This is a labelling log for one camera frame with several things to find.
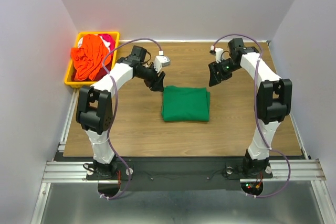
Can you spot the orange t shirt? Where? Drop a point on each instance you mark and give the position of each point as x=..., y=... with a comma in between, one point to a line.
x=90, y=54

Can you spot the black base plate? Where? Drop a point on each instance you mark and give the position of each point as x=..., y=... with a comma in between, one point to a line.
x=176, y=174

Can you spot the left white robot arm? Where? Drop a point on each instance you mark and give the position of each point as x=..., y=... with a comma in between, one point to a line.
x=97, y=104

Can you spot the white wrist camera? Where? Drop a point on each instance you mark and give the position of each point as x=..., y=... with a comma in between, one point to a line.
x=217, y=52
x=161, y=61

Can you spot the yellow plastic bin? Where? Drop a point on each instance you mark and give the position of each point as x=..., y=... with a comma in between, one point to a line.
x=109, y=60

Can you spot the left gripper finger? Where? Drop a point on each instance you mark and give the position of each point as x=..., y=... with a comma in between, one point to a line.
x=160, y=79
x=152, y=87

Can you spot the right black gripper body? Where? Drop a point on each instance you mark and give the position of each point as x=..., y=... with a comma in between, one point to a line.
x=228, y=65

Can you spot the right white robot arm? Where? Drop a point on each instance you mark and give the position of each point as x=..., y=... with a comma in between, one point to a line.
x=272, y=98

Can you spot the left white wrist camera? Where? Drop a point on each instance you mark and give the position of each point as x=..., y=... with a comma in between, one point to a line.
x=161, y=61

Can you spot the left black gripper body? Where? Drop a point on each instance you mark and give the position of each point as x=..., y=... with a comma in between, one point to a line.
x=148, y=74

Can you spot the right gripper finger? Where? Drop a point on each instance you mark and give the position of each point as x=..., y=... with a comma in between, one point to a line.
x=215, y=77
x=224, y=75

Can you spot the pink white t shirt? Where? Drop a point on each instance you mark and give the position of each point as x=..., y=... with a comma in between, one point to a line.
x=107, y=39

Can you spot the aluminium frame rail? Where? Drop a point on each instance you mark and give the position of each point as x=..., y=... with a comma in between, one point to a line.
x=58, y=172

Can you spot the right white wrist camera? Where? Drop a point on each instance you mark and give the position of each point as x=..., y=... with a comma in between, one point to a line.
x=217, y=52

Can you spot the green t shirt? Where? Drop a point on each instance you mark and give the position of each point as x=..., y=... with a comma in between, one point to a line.
x=183, y=104

